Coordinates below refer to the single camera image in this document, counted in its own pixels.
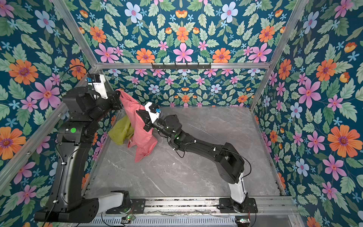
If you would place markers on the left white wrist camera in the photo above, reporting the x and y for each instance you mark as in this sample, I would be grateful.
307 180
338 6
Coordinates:
97 81

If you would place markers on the black mounting plate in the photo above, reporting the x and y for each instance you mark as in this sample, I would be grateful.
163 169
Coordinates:
227 205
135 206

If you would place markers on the pink cloth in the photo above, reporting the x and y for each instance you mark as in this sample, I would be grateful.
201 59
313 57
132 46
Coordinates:
144 140

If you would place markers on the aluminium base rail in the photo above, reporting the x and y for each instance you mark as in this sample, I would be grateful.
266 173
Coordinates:
189 206

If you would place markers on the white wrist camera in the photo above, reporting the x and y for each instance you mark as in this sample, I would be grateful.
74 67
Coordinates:
153 111
97 81

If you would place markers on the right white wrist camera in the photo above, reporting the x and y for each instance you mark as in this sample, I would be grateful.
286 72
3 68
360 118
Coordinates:
153 111

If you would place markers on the left small circuit board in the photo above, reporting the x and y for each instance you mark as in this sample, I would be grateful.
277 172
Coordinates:
128 219

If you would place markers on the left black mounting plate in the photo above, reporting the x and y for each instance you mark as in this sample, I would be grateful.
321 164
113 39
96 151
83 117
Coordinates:
135 206

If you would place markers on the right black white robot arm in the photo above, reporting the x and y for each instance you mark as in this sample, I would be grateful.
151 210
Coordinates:
229 163

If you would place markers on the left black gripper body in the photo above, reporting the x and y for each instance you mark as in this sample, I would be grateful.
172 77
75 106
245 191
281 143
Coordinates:
111 101

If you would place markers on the right small circuit board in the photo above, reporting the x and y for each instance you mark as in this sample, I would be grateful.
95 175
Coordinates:
242 222

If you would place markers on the small circuit board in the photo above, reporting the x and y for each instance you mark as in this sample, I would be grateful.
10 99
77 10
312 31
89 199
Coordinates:
128 219
242 222

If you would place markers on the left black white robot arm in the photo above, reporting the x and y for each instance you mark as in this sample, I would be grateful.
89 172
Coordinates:
75 138

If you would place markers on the olive green cloth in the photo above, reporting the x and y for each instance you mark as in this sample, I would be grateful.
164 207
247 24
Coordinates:
122 131

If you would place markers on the white ventilation grille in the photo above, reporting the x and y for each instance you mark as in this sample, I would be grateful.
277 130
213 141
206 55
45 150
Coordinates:
161 221

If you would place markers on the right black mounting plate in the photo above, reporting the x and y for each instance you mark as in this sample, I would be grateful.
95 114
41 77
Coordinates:
227 205

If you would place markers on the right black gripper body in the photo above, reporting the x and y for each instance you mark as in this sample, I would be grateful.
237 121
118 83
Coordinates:
150 126

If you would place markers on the black hook rail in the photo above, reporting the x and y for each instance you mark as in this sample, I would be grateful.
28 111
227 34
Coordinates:
178 66

